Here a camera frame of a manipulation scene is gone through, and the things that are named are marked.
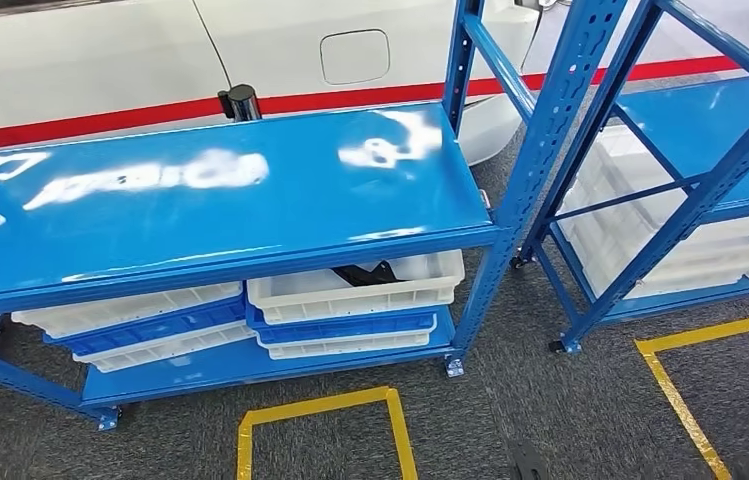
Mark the white plastic bin stack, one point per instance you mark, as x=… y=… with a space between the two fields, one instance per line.
x=612 y=225

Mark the black robot foot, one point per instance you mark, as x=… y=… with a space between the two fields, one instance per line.
x=530 y=462

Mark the yellow floor tape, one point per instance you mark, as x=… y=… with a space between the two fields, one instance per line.
x=321 y=404
x=679 y=397

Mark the blue plastic bin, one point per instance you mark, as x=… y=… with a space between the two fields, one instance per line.
x=347 y=328
x=149 y=330

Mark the red barrier belt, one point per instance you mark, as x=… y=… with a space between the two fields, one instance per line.
x=116 y=121

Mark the white car body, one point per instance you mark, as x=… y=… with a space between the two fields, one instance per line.
x=116 y=60

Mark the black stanchion post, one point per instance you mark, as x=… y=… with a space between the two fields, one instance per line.
x=243 y=102

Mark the black plastic part in bin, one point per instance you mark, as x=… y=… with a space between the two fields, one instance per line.
x=367 y=273

